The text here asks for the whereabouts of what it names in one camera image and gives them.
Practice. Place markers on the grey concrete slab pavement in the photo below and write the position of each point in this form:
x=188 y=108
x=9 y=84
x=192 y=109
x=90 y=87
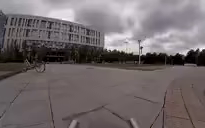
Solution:
x=90 y=90

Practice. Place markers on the tall grey pole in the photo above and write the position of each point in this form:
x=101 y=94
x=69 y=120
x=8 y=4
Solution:
x=139 y=51

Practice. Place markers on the row of dark trees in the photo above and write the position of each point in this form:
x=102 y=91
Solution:
x=163 y=57

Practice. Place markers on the large curved white building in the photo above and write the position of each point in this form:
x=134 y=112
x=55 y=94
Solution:
x=46 y=33

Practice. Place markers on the robot's own part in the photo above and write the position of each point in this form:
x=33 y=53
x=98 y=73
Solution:
x=72 y=124
x=134 y=123

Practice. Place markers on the reddish brick paving strip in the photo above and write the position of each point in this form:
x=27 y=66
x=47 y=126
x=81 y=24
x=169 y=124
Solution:
x=186 y=106

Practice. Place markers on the grass strip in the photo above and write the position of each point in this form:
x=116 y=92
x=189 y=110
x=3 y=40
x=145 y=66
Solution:
x=3 y=66

